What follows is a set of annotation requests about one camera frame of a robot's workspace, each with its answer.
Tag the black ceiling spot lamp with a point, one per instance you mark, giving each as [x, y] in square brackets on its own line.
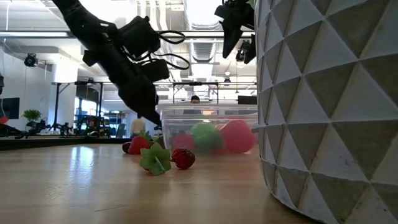
[30, 60]
[242, 53]

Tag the white geometric planter pot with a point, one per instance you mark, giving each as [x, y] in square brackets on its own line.
[326, 109]

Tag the black wall monitor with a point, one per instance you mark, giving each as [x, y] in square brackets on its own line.
[9, 107]

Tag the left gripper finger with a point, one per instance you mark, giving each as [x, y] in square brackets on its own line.
[127, 90]
[149, 99]

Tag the large glossy red fruit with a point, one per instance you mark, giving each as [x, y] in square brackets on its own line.
[237, 137]

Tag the person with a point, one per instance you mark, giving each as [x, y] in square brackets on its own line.
[195, 99]
[137, 126]

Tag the black background rig frame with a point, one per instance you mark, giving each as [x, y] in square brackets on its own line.
[195, 84]
[57, 102]

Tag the red object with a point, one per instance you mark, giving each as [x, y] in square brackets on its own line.
[3, 120]

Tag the black background robot arm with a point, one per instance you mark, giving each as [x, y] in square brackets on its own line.
[91, 126]
[63, 127]

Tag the small pendant lamp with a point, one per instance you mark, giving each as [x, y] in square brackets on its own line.
[227, 80]

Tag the red toy strawberry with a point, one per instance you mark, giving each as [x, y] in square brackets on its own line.
[138, 145]
[183, 141]

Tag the green potted plant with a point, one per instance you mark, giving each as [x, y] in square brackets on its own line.
[31, 115]

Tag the strawberry with big green leaves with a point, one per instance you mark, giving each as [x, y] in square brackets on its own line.
[155, 161]

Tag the black overhead beam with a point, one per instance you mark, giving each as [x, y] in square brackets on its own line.
[37, 34]

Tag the green toy fruit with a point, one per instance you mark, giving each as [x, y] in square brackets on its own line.
[205, 137]

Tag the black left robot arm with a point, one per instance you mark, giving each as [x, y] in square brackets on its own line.
[81, 18]

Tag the blue storage rack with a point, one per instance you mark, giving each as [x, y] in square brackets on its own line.
[119, 126]

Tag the clear plastic tupperware container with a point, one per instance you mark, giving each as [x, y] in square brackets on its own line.
[166, 124]

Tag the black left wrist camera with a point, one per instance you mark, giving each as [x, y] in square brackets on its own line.
[140, 35]

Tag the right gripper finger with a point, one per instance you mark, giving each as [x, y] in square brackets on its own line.
[252, 49]
[231, 37]

